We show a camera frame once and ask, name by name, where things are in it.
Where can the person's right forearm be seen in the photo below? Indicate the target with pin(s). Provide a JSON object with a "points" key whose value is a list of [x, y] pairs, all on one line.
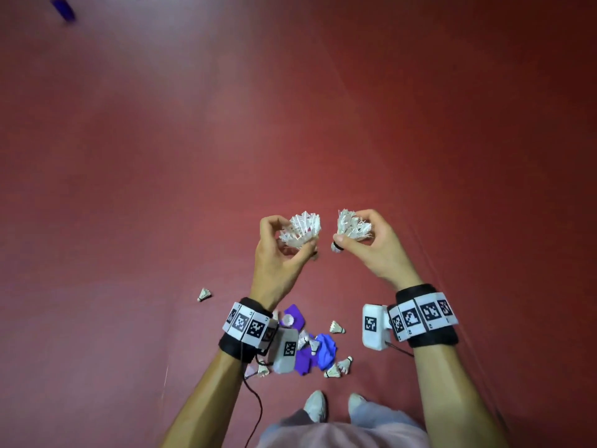
{"points": [[452, 401]]}

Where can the white shuttlecocks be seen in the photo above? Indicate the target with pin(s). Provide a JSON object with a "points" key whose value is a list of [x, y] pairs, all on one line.
{"points": [[336, 327]]}

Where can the person's left hand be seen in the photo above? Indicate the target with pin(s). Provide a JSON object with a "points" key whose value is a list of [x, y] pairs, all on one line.
{"points": [[275, 275]]}

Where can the person's grey trousers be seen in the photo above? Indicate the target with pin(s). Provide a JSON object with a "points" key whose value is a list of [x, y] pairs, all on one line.
{"points": [[382, 415]]}

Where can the person's left forearm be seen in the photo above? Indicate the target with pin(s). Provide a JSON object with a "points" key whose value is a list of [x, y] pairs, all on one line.
{"points": [[205, 401]]}

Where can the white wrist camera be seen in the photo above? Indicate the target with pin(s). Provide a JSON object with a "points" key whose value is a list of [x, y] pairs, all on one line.
{"points": [[373, 326], [285, 349]]}

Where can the blue cloth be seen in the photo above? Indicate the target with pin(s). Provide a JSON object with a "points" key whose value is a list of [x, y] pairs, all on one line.
{"points": [[326, 349]]}

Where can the person's pale shirt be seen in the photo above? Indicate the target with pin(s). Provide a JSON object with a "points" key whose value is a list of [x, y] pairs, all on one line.
{"points": [[340, 436]]}

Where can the small blue object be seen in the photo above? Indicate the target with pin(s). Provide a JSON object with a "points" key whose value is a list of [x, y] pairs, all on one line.
{"points": [[63, 9]]}

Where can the black wristband with marker tiles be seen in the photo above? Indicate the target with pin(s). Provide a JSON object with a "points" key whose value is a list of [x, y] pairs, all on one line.
{"points": [[247, 326], [422, 317]]}

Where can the person's right hand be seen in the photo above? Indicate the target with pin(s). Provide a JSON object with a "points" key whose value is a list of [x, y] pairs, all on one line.
{"points": [[387, 256]]}

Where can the purple cloth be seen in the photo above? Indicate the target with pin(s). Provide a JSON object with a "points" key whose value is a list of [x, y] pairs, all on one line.
{"points": [[305, 361]]}

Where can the person's right shoe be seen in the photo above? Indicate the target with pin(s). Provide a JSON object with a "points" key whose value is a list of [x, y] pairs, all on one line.
{"points": [[355, 402]]}

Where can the shuttlecock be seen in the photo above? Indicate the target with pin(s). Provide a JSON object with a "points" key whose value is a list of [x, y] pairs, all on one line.
{"points": [[352, 227], [301, 230]]}

